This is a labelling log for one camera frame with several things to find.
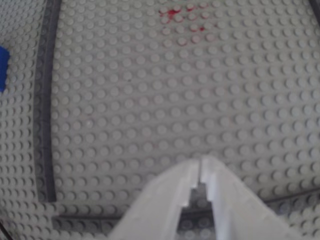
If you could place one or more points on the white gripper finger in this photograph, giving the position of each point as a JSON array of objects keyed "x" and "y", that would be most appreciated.
[
  {"x": 235, "y": 212},
  {"x": 155, "y": 205}
]

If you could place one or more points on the blue lego cube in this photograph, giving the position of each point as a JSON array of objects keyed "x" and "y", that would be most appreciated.
[{"x": 3, "y": 70}]

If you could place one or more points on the grey lego baseplate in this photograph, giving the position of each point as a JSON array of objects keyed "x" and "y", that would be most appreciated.
[{"x": 150, "y": 100}]

